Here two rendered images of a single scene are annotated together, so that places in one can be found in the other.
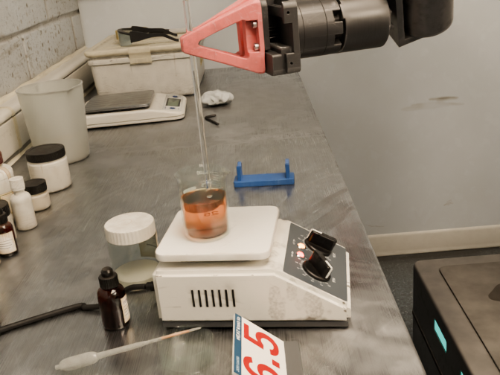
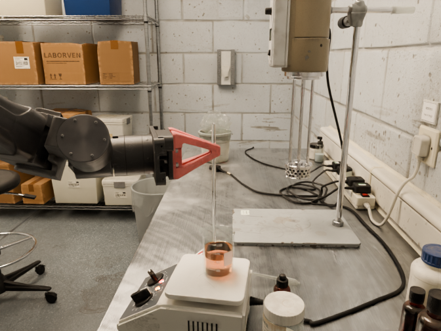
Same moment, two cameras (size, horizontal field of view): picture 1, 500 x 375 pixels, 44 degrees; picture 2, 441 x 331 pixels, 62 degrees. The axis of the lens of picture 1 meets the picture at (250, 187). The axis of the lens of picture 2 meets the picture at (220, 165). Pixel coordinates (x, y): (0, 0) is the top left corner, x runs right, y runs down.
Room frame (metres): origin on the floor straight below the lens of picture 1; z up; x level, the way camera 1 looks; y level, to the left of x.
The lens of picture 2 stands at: (1.14, 0.06, 1.17)
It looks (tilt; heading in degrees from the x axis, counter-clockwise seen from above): 16 degrees down; 180
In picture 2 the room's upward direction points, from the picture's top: straight up
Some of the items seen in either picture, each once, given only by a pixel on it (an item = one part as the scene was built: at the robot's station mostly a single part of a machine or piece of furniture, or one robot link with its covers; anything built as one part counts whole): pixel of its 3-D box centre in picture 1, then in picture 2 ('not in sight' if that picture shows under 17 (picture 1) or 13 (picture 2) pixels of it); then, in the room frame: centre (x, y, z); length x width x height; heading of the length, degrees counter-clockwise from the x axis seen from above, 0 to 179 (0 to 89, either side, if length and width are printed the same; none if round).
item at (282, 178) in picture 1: (263, 172); not in sight; (0.98, -0.02, 0.77); 0.10 x 0.03 x 0.04; 84
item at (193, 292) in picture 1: (247, 266); (195, 298); (0.62, 0.01, 0.79); 0.22 x 0.13 x 0.08; 81
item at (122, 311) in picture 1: (111, 295); (281, 291); (0.59, 0.16, 0.78); 0.03 x 0.03 x 0.07
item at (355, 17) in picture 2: not in sight; (350, 16); (0.23, 0.35, 1.26); 0.25 x 0.11 x 0.05; 89
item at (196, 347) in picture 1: (187, 349); not in sight; (0.51, 0.08, 0.76); 0.06 x 0.06 x 0.02
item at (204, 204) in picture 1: (206, 202); (216, 251); (0.61, 0.05, 0.87); 0.06 x 0.05 x 0.08; 68
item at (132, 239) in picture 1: (134, 251); (283, 326); (0.68, 0.15, 0.79); 0.06 x 0.06 x 0.08
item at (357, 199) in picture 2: not in sight; (345, 180); (-0.05, 0.47, 0.77); 0.40 x 0.06 x 0.04; 179
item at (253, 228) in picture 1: (220, 231); (210, 276); (0.62, 0.04, 0.83); 0.12 x 0.12 x 0.01; 81
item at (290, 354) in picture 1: (268, 356); not in sight; (0.48, 0.00, 0.77); 0.09 x 0.06 x 0.04; 179
